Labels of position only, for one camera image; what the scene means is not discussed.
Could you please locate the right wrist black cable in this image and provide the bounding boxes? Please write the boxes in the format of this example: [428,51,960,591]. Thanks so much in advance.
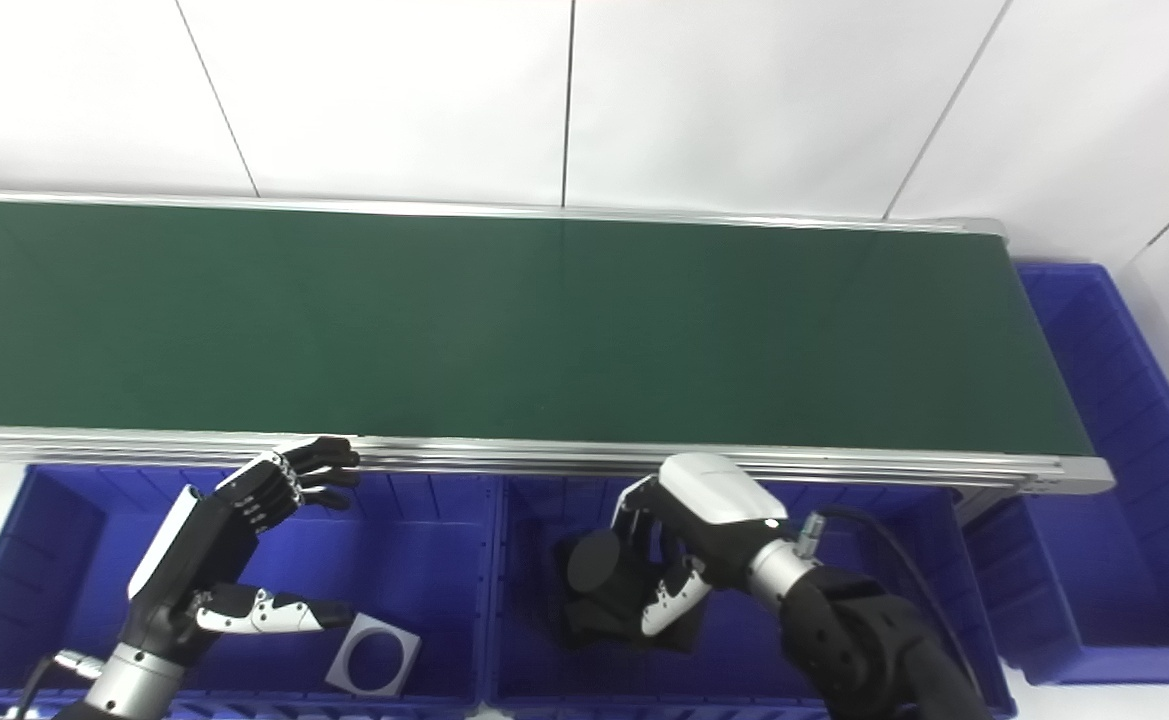
[794,505,985,701]

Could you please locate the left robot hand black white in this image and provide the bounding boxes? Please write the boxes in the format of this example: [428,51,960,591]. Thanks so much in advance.
[119,435,363,666]

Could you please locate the green conveyor belt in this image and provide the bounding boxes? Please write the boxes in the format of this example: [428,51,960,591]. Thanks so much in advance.
[0,198,1095,459]
[0,188,1115,521]

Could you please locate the blue plastic bin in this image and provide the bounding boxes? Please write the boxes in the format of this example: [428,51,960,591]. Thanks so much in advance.
[964,262,1169,686]
[0,462,500,716]
[489,470,1020,720]

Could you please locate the grey square plate round hole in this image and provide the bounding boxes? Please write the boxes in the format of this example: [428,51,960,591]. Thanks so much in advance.
[324,613,422,699]

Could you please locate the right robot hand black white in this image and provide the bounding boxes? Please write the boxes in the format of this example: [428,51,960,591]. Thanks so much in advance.
[609,452,792,639]

